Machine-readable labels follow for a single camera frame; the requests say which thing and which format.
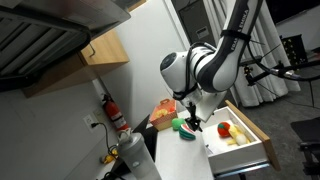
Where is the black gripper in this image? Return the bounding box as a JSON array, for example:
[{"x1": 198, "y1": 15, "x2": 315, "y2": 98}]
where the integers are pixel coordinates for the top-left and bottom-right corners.
[{"x1": 184, "y1": 96, "x2": 204, "y2": 133}]

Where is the watermelon slice plushie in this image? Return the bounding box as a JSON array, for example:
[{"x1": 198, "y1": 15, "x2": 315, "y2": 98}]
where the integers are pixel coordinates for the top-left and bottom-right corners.
[{"x1": 178, "y1": 123, "x2": 197, "y2": 141}]

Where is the green pear plushie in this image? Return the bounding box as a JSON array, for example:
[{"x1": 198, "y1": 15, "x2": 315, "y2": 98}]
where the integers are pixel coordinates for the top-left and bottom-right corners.
[{"x1": 171, "y1": 117, "x2": 187, "y2": 131}]

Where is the red tomato plushie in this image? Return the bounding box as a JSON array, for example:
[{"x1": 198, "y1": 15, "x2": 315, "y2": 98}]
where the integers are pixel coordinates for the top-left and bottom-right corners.
[{"x1": 217, "y1": 121, "x2": 232, "y2": 138}]

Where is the yellow plushie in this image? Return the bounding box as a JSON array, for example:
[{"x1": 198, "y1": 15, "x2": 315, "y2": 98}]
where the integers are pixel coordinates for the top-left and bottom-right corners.
[{"x1": 226, "y1": 124, "x2": 251, "y2": 147}]

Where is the white drawer with wooden front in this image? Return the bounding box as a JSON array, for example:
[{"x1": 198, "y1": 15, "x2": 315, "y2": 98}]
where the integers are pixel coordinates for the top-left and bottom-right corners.
[{"x1": 201, "y1": 99, "x2": 282, "y2": 177}]

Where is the checkered wicker picnic basket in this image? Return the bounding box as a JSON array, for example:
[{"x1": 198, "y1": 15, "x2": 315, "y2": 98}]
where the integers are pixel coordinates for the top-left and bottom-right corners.
[{"x1": 148, "y1": 98, "x2": 179, "y2": 132}]

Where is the grey shaker bottle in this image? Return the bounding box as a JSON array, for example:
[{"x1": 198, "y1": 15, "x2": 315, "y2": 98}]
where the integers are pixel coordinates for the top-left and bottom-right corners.
[{"x1": 116, "y1": 130, "x2": 163, "y2": 180}]

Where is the white curtain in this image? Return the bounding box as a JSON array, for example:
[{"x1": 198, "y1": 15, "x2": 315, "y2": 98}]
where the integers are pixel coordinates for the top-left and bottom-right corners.
[{"x1": 203, "y1": 0, "x2": 302, "y2": 108}]

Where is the red fire extinguisher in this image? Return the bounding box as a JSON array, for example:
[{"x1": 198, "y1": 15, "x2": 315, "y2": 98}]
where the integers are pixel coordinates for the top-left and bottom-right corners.
[{"x1": 101, "y1": 93, "x2": 131, "y2": 132}]

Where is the small yellow object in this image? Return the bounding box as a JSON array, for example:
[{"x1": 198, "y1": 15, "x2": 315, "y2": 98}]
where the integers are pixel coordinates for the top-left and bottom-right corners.
[{"x1": 99, "y1": 148, "x2": 120, "y2": 165}]

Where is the black chair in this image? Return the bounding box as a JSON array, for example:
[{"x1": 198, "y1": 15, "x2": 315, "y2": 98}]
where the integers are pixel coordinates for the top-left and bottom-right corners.
[{"x1": 290, "y1": 116, "x2": 320, "y2": 177}]

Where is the black perforated box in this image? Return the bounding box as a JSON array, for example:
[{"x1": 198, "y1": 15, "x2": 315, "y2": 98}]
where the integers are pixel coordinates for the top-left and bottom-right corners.
[{"x1": 280, "y1": 34, "x2": 310, "y2": 67}]

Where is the metal range hood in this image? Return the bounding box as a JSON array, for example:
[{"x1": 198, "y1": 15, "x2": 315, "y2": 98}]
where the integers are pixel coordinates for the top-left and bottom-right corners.
[{"x1": 0, "y1": 0, "x2": 132, "y2": 93}]

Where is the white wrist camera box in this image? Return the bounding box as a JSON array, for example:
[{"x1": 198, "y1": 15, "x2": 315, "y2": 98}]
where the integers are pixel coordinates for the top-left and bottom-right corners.
[{"x1": 196, "y1": 90, "x2": 228, "y2": 124}]

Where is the black power cable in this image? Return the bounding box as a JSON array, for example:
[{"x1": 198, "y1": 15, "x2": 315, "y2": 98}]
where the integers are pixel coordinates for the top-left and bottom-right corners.
[{"x1": 90, "y1": 122, "x2": 117, "y2": 158}]

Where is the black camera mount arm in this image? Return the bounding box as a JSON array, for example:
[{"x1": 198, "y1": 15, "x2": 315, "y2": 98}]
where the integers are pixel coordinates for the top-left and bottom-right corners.
[{"x1": 239, "y1": 54, "x2": 320, "y2": 88}]

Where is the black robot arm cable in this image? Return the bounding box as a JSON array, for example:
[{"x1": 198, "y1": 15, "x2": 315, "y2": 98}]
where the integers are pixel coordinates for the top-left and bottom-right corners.
[{"x1": 244, "y1": 33, "x2": 320, "y2": 83}]

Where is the grey metal wall unit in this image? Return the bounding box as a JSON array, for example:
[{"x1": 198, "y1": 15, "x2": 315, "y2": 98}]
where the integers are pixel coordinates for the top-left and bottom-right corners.
[{"x1": 170, "y1": 0, "x2": 218, "y2": 48}]

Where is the white wall power outlet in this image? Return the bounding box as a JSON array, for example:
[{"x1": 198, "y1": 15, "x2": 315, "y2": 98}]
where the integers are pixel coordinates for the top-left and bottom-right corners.
[{"x1": 83, "y1": 114, "x2": 99, "y2": 131}]

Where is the wooden wall cabinet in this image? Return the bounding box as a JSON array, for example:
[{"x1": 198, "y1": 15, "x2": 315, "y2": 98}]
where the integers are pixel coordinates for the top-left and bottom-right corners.
[{"x1": 21, "y1": 29, "x2": 130, "y2": 99}]

